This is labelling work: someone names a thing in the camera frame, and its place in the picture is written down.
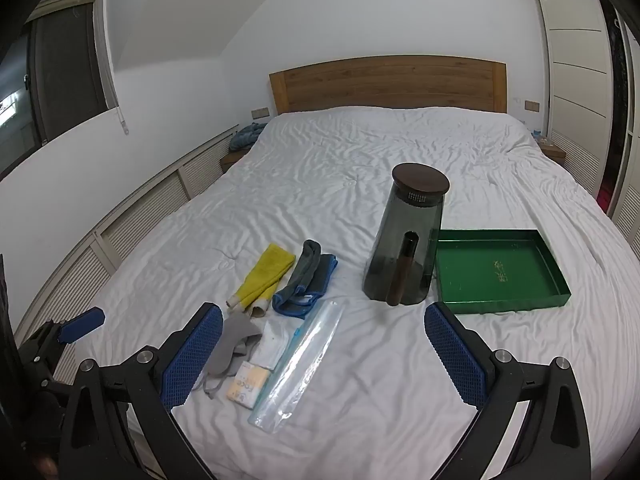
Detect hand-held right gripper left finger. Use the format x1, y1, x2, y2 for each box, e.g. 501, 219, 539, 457
59, 302, 226, 480

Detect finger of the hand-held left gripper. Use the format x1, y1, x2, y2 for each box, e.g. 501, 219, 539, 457
34, 307, 106, 362

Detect clear zip bag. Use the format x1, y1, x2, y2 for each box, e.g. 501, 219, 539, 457
247, 300, 346, 433

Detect white wardrobe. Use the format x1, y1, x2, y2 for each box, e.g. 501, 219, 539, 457
525, 0, 640, 256

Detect yellow soft cloth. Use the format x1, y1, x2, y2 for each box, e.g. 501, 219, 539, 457
226, 243, 297, 318

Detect grey face mask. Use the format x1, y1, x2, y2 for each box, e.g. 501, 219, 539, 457
192, 310, 263, 400

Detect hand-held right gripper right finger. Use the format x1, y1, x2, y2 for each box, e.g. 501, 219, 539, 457
424, 301, 593, 480

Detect wooden headboard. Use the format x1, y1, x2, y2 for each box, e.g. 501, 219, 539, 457
269, 55, 508, 116

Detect crumpled blue cloth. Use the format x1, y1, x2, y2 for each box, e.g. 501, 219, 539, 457
228, 122, 268, 152

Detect white paper towel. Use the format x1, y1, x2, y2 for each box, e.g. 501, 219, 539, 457
248, 317, 293, 372

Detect wooden nightstand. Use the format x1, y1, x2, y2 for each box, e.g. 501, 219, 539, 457
220, 147, 256, 173
537, 140, 567, 163

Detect small white box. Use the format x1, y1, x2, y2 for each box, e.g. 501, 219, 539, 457
223, 360, 273, 409

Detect dark glass pitcher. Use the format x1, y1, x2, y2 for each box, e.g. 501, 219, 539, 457
362, 163, 451, 307

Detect grey cloth with blue trim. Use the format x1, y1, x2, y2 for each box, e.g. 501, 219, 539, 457
271, 239, 338, 320

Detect green tray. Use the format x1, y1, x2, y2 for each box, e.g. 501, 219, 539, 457
432, 229, 572, 316

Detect bed with white sheet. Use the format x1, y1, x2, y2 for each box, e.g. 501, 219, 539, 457
65, 105, 640, 480

